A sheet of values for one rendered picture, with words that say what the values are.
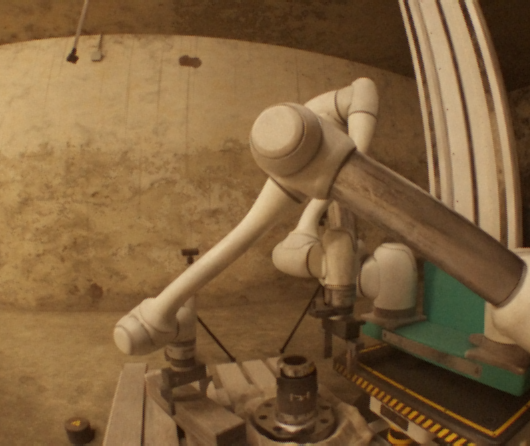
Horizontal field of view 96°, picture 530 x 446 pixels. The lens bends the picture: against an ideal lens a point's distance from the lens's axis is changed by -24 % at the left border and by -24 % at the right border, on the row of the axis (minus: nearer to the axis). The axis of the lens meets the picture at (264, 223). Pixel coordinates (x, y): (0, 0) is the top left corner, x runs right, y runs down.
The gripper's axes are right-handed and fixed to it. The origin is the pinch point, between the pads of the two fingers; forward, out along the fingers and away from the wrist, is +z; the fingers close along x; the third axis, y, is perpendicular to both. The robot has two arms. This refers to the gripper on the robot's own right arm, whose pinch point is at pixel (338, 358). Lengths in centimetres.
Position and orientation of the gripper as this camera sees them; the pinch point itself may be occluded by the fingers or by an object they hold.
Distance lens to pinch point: 95.7
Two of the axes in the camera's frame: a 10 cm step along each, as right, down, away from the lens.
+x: -3.3, 0.2, 9.4
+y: 9.4, -0.2, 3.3
